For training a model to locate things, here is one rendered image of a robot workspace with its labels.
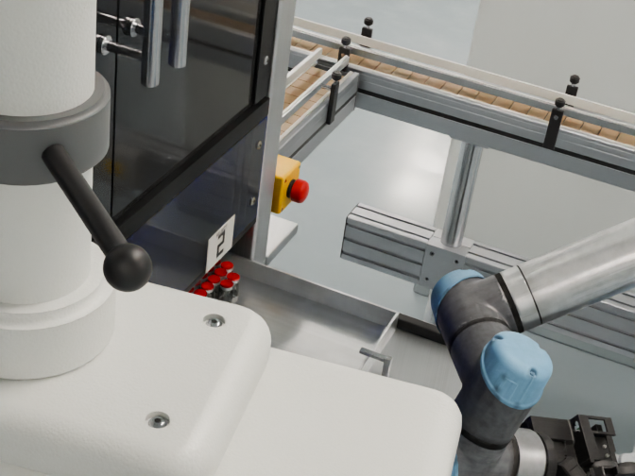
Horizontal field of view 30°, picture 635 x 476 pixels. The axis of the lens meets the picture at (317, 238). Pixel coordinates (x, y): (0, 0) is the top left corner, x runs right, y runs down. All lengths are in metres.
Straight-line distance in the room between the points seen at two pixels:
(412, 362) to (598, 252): 0.53
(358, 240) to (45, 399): 2.20
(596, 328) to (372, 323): 0.94
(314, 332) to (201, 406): 1.23
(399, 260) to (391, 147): 1.54
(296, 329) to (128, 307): 1.17
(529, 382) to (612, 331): 1.47
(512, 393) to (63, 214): 0.75
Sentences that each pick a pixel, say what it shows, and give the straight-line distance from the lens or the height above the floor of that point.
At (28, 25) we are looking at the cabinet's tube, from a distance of 0.56.
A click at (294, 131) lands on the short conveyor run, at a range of 2.30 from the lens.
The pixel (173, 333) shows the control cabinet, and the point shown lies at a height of 1.58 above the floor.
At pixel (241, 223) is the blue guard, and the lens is 1.84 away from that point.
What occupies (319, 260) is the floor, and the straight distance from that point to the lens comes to 3.61.
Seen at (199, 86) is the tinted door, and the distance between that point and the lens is 1.57.
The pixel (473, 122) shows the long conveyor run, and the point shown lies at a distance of 2.55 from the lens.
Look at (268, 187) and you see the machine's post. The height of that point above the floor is 1.03.
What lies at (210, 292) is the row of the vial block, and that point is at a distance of 1.85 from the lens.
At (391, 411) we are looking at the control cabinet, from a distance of 0.70.
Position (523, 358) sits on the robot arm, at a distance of 1.27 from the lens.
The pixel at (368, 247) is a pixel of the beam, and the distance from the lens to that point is 2.81.
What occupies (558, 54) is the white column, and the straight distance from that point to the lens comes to 3.11.
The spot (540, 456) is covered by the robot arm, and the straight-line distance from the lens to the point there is 1.38.
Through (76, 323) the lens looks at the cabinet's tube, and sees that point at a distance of 0.64.
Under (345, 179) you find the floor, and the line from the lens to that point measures 4.04.
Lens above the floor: 2.00
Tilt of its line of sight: 33 degrees down
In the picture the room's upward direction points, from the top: 8 degrees clockwise
